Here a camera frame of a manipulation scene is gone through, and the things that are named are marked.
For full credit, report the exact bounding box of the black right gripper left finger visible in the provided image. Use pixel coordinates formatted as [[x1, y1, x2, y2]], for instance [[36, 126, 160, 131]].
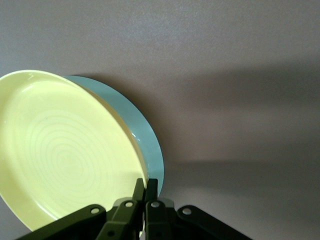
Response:
[[14, 178, 146, 240]]

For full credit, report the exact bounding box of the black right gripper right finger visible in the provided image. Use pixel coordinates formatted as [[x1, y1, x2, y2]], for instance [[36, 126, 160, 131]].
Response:
[[144, 178, 251, 240]]

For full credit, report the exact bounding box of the yellow round plate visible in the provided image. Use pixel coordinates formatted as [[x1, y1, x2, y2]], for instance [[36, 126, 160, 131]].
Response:
[[0, 69, 148, 234]]

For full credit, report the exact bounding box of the pale green round plate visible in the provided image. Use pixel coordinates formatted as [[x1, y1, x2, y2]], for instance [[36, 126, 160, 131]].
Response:
[[61, 75, 165, 201]]

